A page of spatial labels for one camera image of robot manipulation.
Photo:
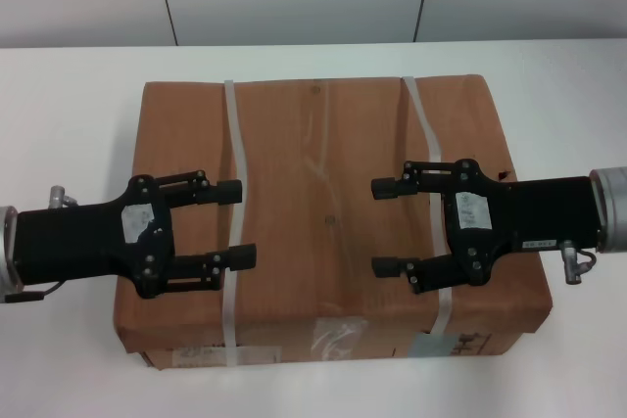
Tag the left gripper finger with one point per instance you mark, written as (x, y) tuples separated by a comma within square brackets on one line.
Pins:
[(243, 256), (230, 192)]

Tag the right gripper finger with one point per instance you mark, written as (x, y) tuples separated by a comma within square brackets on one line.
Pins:
[(387, 266)]

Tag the brown cardboard box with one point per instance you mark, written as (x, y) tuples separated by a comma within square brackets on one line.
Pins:
[(318, 158)]

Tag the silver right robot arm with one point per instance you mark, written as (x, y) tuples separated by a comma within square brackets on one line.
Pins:
[(610, 210)]

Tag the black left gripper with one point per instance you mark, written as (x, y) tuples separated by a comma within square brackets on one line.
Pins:
[(73, 242)]

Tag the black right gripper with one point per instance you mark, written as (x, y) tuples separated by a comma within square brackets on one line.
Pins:
[(539, 215)]

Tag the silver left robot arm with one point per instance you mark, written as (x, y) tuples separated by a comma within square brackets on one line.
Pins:
[(6, 251)]

